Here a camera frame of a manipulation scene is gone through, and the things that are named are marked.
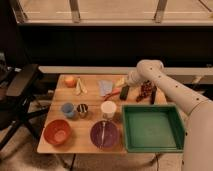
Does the black eraser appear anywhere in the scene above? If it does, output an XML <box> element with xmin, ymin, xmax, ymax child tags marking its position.
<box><xmin>119</xmin><ymin>85</ymin><xmax>129</xmax><ymax>100</ymax></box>

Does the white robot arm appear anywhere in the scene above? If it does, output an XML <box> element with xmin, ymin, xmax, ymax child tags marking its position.
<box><xmin>124</xmin><ymin>60</ymin><xmax>213</xmax><ymax>171</ymax></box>

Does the white utensil in bowl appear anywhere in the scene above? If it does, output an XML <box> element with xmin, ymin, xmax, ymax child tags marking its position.
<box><xmin>101</xmin><ymin>122</ymin><xmax>106</xmax><ymax>142</ymax></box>

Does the purple bowl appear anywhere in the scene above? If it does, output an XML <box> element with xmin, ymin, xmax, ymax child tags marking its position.
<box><xmin>90</xmin><ymin>120</ymin><xmax>120</xmax><ymax>149</ymax></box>

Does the red bowl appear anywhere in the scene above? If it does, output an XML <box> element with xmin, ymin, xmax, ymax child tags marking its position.
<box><xmin>43</xmin><ymin>119</ymin><xmax>71</xmax><ymax>146</ymax></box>

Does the orange carrot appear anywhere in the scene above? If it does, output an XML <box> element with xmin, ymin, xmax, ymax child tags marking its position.
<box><xmin>104</xmin><ymin>88</ymin><xmax>121</xmax><ymax>101</ymax></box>

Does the blue cloth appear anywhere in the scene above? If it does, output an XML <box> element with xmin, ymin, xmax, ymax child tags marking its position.
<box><xmin>98</xmin><ymin>80</ymin><xmax>113</xmax><ymax>96</ymax></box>

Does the red grapes bunch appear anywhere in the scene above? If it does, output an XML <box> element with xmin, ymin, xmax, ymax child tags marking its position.
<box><xmin>136</xmin><ymin>81</ymin><xmax>154</xmax><ymax>102</ymax></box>

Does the white cup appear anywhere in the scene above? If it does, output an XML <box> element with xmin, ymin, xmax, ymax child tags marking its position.
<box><xmin>101</xmin><ymin>101</ymin><xmax>117</xmax><ymax>119</ymax></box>

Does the black marker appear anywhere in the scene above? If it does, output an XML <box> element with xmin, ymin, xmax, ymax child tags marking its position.
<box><xmin>150</xmin><ymin>87</ymin><xmax>157</xmax><ymax>104</ymax></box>

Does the peeled banana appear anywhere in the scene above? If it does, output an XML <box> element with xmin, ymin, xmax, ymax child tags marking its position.
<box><xmin>75</xmin><ymin>78</ymin><xmax>87</xmax><ymax>95</ymax></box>

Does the orange fruit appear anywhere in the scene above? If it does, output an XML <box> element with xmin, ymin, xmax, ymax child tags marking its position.
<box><xmin>64</xmin><ymin>76</ymin><xmax>77</xmax><ymax>88</ymax></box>

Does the green plastic tray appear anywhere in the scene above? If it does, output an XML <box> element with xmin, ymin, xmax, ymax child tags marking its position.
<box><xmin>122</xmin><ymin>105</ymin><xmax>185</xmax><ymax>153</ymax></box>

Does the blue cup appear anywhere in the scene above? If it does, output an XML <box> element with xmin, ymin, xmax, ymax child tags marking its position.
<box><xmin>61</xmin><ymin>103</ymin><xmax>75</xmax><ymax>118</ymax></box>

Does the black office chair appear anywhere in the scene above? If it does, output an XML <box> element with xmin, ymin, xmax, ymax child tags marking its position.
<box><xmin>0</xmin><ymin>52</ymin><xmax>49</xmax><ymax>151</ymax></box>

